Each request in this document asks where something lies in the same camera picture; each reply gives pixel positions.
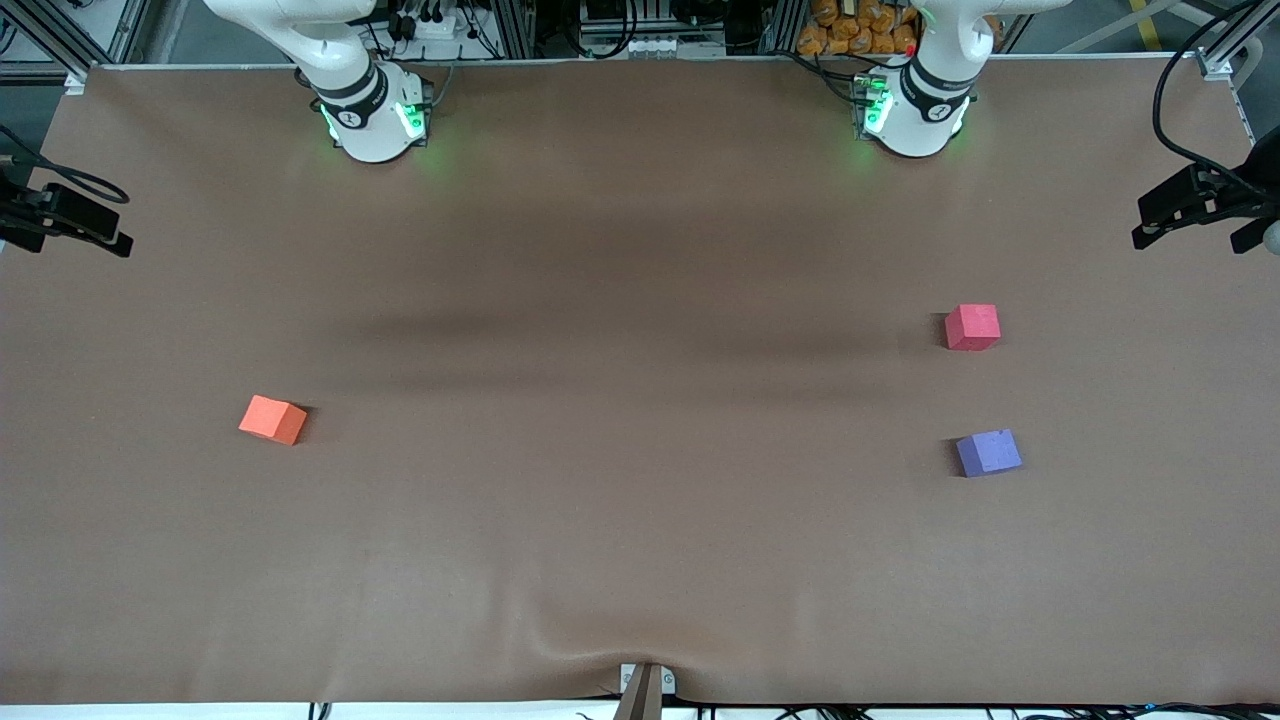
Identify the orange foam block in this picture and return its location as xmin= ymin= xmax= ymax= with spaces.
xmin=238 ymin=394 xmax=309 ymax=447

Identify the red foam block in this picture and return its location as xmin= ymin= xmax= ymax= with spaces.
xmin=944 ymin=303 xmax=1002 ymax=352

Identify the purple foam block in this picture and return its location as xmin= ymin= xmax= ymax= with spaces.
xmin=955 ymin=428 xmax=1024 ymax=479

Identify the pile of orange items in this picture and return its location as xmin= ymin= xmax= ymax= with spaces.
xmin=797 ymin=0 xmax=919 ymax=58

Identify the white power strip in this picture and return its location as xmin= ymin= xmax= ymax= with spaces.
xmin=400 ymin=10 xmax=464 ymax=43

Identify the brown table mat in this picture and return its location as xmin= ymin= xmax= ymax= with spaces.
xmin=0 ymin=58 xmax=1280 ymax=707

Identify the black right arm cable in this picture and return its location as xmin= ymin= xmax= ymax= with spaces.
xmin=0 ymin=124 xmax=132 ymax=206

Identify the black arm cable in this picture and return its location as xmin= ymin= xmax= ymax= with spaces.
xmin=1152 ymin=0 xmax=1265 ymax=193
xmin=0 ymin=124 xmax=132 ymax=206

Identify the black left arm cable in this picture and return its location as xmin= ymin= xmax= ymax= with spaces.
xmin=1152 ymin=0 xmax=1265 ymax=193

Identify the aluminium frame profile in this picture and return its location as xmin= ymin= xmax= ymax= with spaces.
xmin=0 ymin=0 xmax=151 ymax=97
xmin=1194 ymin=0 xmax=1280 ymax=83

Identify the metal bracket with brown post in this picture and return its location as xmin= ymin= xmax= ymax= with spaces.
xmin=612 ymin=662 xmax=677 ymax=720

